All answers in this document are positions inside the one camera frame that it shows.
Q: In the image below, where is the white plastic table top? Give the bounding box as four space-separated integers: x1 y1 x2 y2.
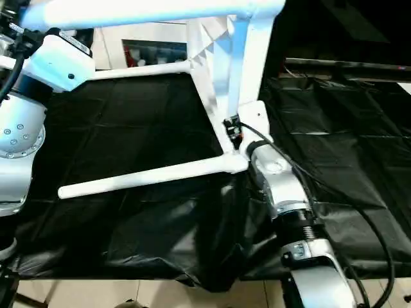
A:
188 0 287 176

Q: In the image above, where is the black work mat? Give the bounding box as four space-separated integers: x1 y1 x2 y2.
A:
0 72 411 293

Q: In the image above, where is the white glass-door cabinet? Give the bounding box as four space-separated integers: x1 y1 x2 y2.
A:
92 19 197 72

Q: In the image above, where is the black furniture unit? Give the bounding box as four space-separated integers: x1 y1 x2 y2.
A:
266 0 411 81

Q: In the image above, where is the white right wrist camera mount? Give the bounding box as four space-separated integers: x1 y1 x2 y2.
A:
236 100 270 158

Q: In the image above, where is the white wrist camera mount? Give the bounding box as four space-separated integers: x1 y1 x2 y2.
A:
236 100 270 158
21 28 98 94

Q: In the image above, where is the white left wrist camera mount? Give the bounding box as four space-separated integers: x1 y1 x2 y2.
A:
21 28 98 94

